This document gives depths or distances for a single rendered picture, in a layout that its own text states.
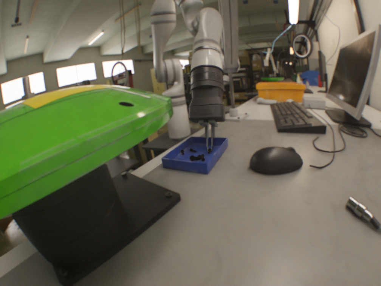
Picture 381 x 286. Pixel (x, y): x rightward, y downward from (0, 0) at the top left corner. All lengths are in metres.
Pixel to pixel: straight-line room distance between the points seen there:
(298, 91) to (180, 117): 0.74
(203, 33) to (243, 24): 8.55
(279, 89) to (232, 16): 0.66
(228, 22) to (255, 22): 8.34
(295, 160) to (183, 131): 0.48
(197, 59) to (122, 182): 0.30
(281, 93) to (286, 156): 0.81
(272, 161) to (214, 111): 0.15
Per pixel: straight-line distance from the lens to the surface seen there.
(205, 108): 0.35
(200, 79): 0.36
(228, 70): 0.65
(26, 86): 0.21
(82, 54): 10.14
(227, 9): 0.53
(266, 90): 1.08
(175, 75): 0.66
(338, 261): 0.20
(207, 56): 0.39
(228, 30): 0.55
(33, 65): 9.42
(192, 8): 0.53
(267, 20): 8.80
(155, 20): 0.63
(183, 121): 0.67
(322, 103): 0.94
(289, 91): 1.09
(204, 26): 0.45
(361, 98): 0.56
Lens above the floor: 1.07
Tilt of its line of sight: 20 degrees down
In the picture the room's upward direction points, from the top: 8 degrees counter-clockwise
